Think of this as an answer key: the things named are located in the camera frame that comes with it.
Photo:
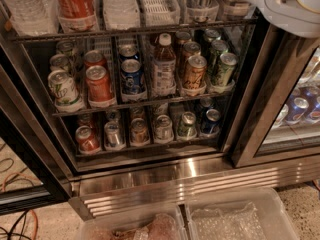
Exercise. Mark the blue soda can front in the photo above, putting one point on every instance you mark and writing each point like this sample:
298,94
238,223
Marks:
132,77

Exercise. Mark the green can back right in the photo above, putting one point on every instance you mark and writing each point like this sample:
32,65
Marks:
210,35

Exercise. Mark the middle wire shelf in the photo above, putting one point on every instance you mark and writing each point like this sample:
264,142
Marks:
157,100

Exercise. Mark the closed fridge door right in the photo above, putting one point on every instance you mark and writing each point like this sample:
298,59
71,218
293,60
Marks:
283,66

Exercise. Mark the wire shelf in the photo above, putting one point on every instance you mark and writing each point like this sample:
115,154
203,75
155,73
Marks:
157,100
131,31

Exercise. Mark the brown tea bottle white cap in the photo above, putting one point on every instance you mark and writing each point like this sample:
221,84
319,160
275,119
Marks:
163,63

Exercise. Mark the right clear plastic bin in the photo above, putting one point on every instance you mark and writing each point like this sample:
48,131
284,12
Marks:
273,217

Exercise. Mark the blue soda can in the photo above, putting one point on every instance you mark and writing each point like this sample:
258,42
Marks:
132,77
129,51

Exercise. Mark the blue can bottom shelf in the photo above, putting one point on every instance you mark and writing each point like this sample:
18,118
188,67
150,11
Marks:
210,121

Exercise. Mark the pink wrapped bundle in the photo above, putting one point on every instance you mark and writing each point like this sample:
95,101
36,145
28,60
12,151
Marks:
163,227

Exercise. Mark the green can bottom shelf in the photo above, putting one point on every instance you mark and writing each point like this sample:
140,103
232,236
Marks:
186,126

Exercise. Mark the silver can behind white can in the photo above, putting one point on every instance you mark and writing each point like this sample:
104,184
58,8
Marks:
60,61

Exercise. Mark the orange can behind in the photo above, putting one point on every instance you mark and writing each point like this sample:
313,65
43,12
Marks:
189,49

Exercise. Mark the white labelled can top right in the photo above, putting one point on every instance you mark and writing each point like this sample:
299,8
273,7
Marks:
238,4

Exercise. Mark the red soda can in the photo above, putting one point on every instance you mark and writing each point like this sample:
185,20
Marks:
99,84
94,58

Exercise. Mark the left clear plastic bin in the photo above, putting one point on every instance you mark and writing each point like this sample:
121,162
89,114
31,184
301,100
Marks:
134,218

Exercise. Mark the red soda can behind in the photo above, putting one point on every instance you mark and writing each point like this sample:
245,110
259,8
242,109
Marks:
94,58

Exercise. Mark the red soda can front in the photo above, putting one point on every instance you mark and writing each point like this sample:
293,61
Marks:
99,84

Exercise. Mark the blue can behind glass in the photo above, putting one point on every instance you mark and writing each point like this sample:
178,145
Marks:
296,109

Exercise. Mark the orange can back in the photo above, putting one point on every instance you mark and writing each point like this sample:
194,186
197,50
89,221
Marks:
181,37

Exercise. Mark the orange can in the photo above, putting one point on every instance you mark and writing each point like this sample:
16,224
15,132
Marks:
181,37
194,70
189,49

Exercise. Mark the green can middle right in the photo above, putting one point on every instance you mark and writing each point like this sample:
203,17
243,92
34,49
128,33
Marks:
217,48

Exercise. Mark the white can bottom shelf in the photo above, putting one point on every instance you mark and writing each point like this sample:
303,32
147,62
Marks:
163,128

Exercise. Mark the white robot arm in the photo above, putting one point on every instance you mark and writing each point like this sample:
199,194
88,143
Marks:
298,17

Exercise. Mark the red can bottom shelf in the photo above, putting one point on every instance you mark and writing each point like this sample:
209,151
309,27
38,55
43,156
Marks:
87,139

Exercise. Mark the green can back left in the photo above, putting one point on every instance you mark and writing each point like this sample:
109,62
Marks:
69,49

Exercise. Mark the steel fridge base grille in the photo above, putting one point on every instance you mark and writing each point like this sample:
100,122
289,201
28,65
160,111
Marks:
119,190

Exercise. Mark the silver can bottom shelf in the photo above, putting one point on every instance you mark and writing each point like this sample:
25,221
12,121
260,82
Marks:
113,134

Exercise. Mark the open fridge door left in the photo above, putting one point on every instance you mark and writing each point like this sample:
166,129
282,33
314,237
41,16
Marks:
28,131

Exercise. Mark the top wire shelf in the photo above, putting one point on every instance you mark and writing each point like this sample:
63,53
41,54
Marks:
131,31

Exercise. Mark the bubble wrap sheet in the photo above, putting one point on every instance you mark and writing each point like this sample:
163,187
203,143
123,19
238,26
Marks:
228,222

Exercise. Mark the blue soda can behind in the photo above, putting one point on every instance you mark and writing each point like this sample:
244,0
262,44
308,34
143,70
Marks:
129,51

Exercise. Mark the green can front right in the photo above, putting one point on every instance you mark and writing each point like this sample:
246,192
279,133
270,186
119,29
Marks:
224,68

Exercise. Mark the gold can bottom shelf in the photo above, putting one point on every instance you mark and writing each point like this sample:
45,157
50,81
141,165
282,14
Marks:
139,131

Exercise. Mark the clear plastic bin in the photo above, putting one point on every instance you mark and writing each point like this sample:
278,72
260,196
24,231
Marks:
273,217
134,218

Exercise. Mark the orange can front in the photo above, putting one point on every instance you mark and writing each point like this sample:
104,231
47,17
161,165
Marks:
194,70

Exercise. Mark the white green soda can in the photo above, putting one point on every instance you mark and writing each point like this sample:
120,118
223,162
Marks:
63,87

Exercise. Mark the red cola bottle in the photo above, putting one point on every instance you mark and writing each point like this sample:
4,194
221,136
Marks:
76,0

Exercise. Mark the clear water bottle left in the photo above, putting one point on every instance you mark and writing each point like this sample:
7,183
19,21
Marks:
33,17

